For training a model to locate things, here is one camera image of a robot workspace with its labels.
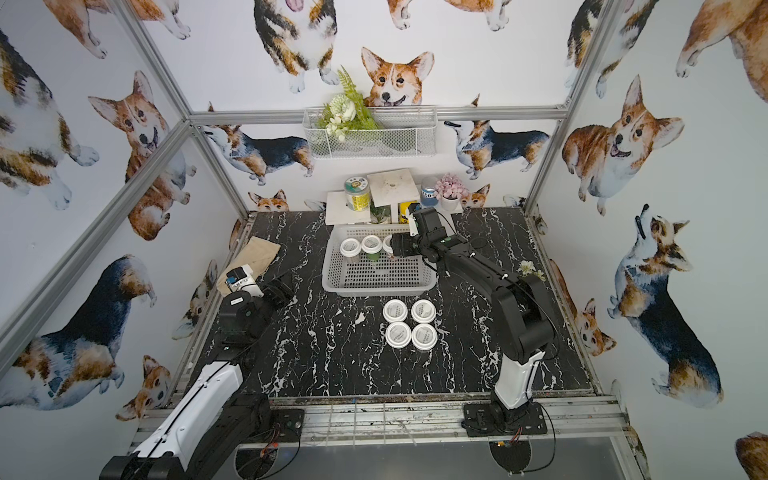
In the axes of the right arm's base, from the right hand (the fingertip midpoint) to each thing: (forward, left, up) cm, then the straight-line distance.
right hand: (412, 230), depth 92 cm
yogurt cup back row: (+1, +21, -10) cm, 23 cm away
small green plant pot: (+16, +12, -10) cm, 22 cm away
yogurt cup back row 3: (-21, +5, -12) cm, 25 cm away
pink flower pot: (+11, -12, +7) cm, 17 cm away
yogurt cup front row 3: (-29, -3, -11) cm, 31 cm away
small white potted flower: (-9, -35, -7) cm, 37 cm away
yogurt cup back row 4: (-21, -3, -12) cm, 24 cm away
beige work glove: (+6, +58, -18) cm, 61 cm away
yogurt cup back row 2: (+2, +8, -10) cm, 13 cm away
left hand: (-15, +36, +2) cm, 39 cm away
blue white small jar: (+14, -6, +3) cm, 15 cm away
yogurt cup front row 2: (-29, +4, -11) cm, 31 cm away
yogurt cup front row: (+2, +14, -10) cm, 17 cm away
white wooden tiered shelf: (+14, +7, +4) cm, 17 cm away
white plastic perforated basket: (-5, +8, -18) cm, 21 cm away
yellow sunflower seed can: (+11, +17, +5) cm, 21 cm away
